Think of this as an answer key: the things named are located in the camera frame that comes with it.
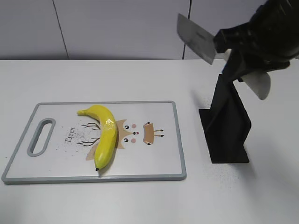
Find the yellow plastic banana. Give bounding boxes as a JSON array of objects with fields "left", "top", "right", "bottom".
[{"left": 77, "top": 105, "right": 118, "bottom": 171}]

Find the black knife stand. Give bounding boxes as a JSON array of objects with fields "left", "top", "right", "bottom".
[{"left": 199, "top": 74, "right": 251, "bottom": 164}]

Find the cleaver knife with white handle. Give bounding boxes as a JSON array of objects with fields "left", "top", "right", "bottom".
[{"left": 177, "top": 14, "right": 271, "bottom": 100}]

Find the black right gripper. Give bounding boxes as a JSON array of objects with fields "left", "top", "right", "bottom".
[{"left": 213, "top": 0, "right": 299, "bottom": 82}]

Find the white cutting board grey rim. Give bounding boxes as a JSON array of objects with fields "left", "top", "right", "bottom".
[{"left": 1, "top": 100, "right": 187, "bottom": 185}]

